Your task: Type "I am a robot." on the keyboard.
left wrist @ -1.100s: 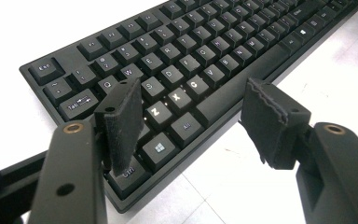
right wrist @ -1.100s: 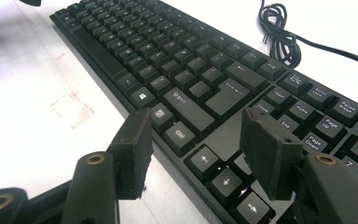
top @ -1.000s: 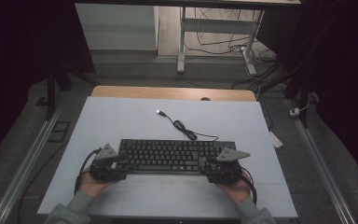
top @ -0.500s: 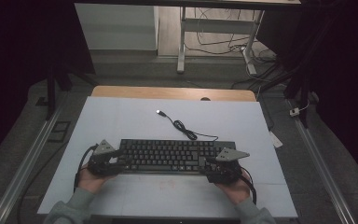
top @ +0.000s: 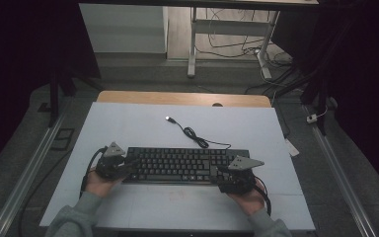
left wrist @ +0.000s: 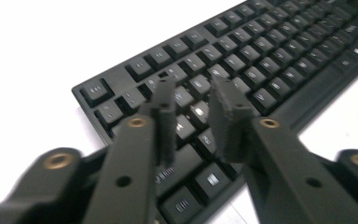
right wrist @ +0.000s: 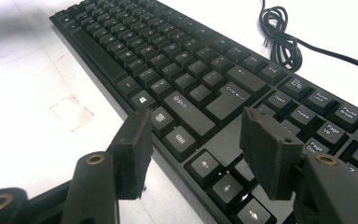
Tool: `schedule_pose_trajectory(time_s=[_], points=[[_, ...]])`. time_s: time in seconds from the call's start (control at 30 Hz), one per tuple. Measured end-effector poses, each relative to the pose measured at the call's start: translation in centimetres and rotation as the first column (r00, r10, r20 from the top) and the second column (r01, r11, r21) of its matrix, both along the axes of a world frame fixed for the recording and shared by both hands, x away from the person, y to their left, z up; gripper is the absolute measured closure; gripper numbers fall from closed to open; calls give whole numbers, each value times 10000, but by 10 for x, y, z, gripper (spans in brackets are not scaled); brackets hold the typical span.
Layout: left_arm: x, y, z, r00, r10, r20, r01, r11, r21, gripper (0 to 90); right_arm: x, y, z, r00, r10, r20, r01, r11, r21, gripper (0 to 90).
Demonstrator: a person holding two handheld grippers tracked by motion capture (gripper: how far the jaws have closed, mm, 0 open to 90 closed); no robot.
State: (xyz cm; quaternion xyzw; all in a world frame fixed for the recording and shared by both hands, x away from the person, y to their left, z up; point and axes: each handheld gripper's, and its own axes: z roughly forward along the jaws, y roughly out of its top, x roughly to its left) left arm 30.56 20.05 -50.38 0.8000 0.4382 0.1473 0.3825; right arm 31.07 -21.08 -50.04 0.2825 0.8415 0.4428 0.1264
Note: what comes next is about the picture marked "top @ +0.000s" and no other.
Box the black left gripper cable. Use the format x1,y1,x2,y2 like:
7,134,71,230
79,145,109,198

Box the aluminium rail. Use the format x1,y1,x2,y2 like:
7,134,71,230
304,105,378,237
0,112,69,237

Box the thick black floor cables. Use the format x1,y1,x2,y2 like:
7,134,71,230
243,62,308,97

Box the black computer keyboard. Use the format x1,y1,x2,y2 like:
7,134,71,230
121,146,256,187

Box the long black floor cable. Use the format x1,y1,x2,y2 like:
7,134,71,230
17,149,74,237

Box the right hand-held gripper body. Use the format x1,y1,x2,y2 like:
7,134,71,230
217,155,265,196

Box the white cabinet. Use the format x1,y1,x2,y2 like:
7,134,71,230
78,3,169,54

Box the person's right hand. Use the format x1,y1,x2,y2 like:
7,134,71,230
226,179,267,217

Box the black metal stand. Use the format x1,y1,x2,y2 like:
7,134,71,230
38,63,104,128
272,63,339,136

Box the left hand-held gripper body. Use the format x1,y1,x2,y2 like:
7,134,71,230
95,141,130,181

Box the white table board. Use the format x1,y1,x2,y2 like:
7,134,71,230
38,102,317,232

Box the white metal desk frame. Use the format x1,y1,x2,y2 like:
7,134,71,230
187,6,281,80

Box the black keyboard usb cable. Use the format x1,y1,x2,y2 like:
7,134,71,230
165,116,232,150

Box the tangle of thin floor cables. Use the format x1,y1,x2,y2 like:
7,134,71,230
195,8,294,67

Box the white paper tag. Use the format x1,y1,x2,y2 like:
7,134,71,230
283,137,301,158

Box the wooden table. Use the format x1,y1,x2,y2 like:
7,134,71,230
96,90,272,109

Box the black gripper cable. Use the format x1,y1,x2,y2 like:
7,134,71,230
251,177,272,217
79,145,109,198

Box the person's left hand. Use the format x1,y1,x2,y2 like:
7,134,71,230
84,168,123,198

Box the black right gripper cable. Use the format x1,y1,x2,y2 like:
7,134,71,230
251,177,272,217

